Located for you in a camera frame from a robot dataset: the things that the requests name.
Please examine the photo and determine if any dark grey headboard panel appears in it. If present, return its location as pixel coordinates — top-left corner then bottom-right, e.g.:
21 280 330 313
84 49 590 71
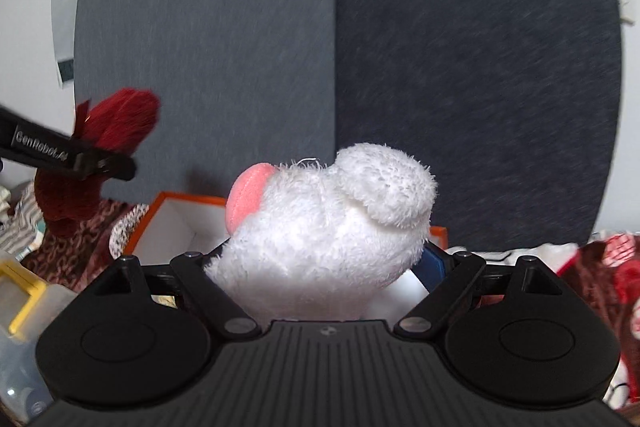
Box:
332 0 625 253

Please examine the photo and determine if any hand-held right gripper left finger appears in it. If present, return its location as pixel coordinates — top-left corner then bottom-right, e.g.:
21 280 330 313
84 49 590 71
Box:
80 252 263 341

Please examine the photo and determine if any red printed blanket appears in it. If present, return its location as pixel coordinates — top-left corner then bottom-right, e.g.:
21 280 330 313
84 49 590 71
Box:
15 194 640 413

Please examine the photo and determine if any clear plastic storage box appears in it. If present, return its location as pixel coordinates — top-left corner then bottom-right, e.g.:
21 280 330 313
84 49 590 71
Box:
0 247 81 427

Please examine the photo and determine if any orange cardboard box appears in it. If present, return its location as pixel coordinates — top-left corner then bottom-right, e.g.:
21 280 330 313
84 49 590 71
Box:
120 191 448 323

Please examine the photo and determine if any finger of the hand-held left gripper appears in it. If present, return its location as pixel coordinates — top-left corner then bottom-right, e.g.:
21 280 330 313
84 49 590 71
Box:
0 104 139 182

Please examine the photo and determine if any striped cloth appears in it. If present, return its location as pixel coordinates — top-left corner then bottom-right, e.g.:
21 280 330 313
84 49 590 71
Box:
10 184 51 258

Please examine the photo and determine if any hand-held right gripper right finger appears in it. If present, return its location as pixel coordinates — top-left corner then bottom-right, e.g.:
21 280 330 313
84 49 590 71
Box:
394 241 567 340

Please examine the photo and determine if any white plush toy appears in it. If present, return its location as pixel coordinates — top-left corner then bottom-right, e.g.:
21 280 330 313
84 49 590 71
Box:
202 143 440 323

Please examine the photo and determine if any red plush toy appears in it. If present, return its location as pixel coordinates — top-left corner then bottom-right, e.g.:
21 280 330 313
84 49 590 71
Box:
32 88 162 238

